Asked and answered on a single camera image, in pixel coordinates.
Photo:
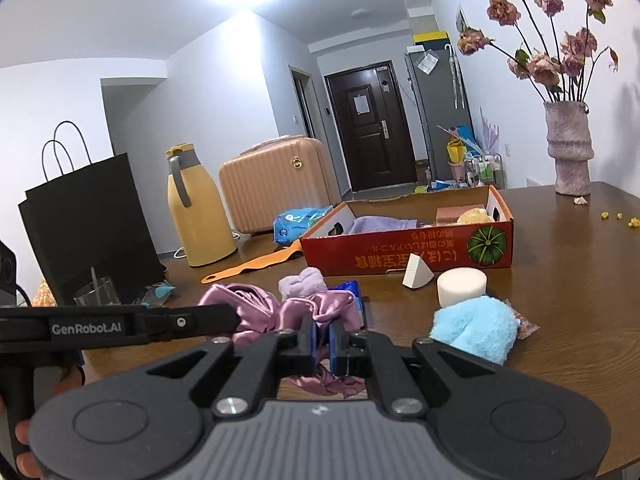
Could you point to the red cardboard box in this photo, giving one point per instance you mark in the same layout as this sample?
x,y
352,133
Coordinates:
x,y
400,255

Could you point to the grey refrigerator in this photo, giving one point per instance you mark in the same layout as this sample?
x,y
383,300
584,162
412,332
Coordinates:
x,y
435,110

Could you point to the yellow thermos jug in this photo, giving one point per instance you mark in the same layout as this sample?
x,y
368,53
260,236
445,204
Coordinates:
x,y
200,220

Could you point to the framed wall picture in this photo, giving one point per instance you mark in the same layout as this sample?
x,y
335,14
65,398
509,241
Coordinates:
x,y
461,20

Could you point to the yellow bag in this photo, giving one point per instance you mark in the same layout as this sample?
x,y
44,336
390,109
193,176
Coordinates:
x,y
455,152

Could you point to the clear plastic bag on refrigerator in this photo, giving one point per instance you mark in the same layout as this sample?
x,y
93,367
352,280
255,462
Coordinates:
x,y
427,62

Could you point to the blue plush toy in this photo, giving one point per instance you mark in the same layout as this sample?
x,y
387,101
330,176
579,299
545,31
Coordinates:
x,y
475,327

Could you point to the pink layered sponge block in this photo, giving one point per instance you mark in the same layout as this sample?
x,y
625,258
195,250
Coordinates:
x,y
447,215

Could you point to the lilac fluffy scrunchie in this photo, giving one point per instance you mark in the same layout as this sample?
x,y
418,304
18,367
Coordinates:
x,y
302,282

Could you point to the blue wrapping paper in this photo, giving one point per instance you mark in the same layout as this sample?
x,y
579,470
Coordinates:
x,y
462,135

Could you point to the dark side door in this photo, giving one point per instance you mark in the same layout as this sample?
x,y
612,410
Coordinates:
x,y
305,105

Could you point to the peach hard-shell suitcase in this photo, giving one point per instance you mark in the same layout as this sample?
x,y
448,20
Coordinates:
x,y
270,185

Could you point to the pink ceramic vase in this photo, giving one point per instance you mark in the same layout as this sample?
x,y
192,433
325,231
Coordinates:
x,y
570,150

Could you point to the dark entrance door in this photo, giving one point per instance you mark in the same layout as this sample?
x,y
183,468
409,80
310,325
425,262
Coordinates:
x,y
370,145

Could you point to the yellow plush toy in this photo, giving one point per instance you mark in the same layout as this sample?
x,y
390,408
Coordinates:
x,y
475,216

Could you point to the pink satin scrunchie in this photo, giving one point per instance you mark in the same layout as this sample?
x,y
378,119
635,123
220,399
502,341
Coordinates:
x,y
250,310

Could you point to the white triangular sponge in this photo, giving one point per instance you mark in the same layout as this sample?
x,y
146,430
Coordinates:
x,y
415,275

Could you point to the dried pink roses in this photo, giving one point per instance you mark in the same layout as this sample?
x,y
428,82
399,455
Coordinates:
x,y
545,67

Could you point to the yellow and black box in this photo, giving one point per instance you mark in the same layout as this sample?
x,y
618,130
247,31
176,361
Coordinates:
x,y
430,36

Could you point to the blue tissue pack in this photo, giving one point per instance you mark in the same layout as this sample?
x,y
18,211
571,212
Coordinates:
x,y
295,225

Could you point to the black paper bag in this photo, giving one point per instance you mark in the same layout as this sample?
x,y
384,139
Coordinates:
x,y
95,230

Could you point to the purple wall decal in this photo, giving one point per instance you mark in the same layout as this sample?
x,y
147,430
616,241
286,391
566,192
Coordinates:
x,y
490,132

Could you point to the blue snack packet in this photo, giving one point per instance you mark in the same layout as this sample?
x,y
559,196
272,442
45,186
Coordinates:
x,y
350,290

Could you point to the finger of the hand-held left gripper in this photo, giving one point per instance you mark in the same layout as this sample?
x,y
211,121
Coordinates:
x,y
200,320

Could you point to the orange floral cloth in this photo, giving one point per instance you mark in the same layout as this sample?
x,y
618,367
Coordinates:
x,y
44,296

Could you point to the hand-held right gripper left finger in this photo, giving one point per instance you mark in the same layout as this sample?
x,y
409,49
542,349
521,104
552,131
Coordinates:
x,y
312,342

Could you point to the white cylinder sponge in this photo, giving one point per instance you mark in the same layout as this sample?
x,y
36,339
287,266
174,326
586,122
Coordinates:
x,y
460,287

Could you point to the white folded umbrella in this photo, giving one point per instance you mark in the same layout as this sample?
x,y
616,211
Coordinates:
x,y
456,80

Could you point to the clear drinking glass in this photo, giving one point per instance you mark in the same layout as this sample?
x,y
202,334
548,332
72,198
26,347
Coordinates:
x,y
100,292

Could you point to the orange shoehorn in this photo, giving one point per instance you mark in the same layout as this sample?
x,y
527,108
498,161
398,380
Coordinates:
x,y
250,265

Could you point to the teal patterned wrapper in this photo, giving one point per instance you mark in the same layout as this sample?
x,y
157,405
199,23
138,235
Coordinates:
x,y
160,291

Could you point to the person's left hand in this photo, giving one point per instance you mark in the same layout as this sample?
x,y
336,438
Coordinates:
x,y
70,380

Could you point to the scattered yellow crumbs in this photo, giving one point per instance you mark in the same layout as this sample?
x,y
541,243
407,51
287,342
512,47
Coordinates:
x,y
632,221

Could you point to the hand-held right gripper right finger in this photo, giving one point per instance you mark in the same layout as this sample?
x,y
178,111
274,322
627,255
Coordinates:
x,y
342,355

